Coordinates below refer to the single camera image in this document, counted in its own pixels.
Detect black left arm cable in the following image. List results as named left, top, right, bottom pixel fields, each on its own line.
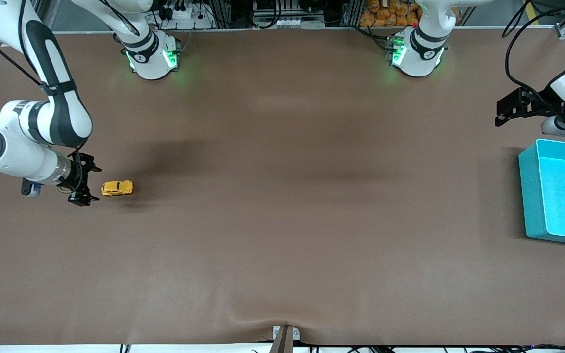
left=502, top=0, right=565, bottom=106

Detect yellow beetle toy car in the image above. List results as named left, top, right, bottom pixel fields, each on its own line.
left=101, top=180, right=134, bottom=197

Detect teal plastic storage bin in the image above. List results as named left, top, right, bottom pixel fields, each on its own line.
left=518, top=138, right=565, bottom=248

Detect white terminal block device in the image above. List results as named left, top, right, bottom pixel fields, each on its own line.
left=252, top=14, right=326, bottom=30

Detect pile of orange packets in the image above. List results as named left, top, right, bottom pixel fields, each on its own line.
left=360, top=0, right=423, bottom=28

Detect white power strip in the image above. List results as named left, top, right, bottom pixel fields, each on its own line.
left=161, top=4, right=215, bottom=30

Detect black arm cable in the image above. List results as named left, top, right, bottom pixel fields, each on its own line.
left=502, top=0, right=565, bottom=106
left=0, top=0, right=87, bottom=194

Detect metal table clamp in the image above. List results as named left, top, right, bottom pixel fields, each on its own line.
left=269, top=325, right=301, bottom=353

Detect brown table mat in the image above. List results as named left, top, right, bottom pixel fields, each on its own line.
left=0, top=28, right=565, bottom=346

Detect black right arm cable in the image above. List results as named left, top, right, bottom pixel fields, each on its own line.
left=0, top=0, right=87, bottom=194

